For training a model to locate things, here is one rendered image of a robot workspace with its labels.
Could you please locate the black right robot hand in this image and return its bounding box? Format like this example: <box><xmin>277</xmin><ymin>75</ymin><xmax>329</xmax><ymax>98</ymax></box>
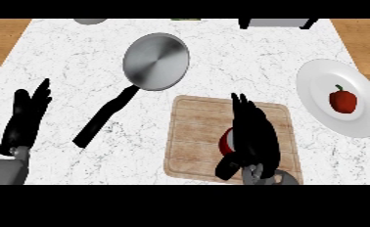
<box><xmin>215</xmin><ymin>92</ymin><xmax>282</xmax><ymax>182</ymax></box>

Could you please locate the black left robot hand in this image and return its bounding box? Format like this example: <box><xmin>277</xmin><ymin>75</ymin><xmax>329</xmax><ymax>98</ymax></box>
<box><xmin>0</xmin><ymin>77</ymin><xmax>54</xmax><ymax>157</ymax></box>

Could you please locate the red can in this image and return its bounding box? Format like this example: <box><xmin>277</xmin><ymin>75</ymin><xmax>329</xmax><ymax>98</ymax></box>
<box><xmin>218</xmin><ymin>127</ymin><xmax>237</xmax><ymax>157</ymax></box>

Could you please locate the wooden cutting board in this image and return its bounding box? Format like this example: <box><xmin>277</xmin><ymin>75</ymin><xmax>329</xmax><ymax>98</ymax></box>
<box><xmin>163</xmin><ymin>94</ymin><xmax>305</xmax><ymax>186</ymax></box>

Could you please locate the white plate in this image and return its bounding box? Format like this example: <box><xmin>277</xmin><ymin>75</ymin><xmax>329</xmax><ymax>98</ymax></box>
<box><xmin>295</xmin><ymin>58</ymin><xmax>370</xmax><ymax>139</ymax></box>

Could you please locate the red bell pepper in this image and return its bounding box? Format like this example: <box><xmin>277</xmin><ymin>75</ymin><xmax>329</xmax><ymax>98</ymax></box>
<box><xmin>329</xmin><ymin>84</ymin><xmax>358</xmax><ymax>114</ymax></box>

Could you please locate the grey round object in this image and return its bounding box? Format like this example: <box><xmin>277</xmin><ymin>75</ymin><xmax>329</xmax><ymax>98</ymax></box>
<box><xmin>73</xmin><ymin>18</ymin><xmax>108</xmax><ymax>25</ymax></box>

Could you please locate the grey and black appliance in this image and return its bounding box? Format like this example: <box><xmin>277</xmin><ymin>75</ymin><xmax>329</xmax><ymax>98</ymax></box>
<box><xmin>237</xmin><ymin>18</ymin><xmax>320</xmax><ymax>30</ymax></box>

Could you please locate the steel frying pan black handle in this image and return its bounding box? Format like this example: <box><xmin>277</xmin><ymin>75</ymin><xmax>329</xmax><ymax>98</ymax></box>
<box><xmin>71</xmin><ymin>32</ymin><xmax>191</xmax><ymax>149</ymax></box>

